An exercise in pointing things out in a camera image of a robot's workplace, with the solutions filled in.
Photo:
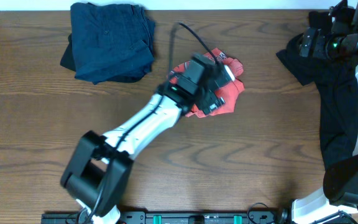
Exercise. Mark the black t-shirt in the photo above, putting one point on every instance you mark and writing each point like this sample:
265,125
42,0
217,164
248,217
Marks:
338,88

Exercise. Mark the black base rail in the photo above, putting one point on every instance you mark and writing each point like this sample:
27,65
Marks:
258,216

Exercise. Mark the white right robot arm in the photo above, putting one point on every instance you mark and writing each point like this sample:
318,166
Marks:
337,199

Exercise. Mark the folded navy blue garment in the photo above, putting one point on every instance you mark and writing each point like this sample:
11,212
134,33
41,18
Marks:
111,43

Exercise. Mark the red t-shirt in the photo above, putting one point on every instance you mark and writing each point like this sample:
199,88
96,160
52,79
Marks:
229,92

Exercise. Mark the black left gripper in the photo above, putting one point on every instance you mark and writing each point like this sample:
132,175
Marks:
212,103

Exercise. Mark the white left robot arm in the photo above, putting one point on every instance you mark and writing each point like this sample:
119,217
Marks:
99,169

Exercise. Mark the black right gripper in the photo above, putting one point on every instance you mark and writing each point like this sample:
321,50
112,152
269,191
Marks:
309,38

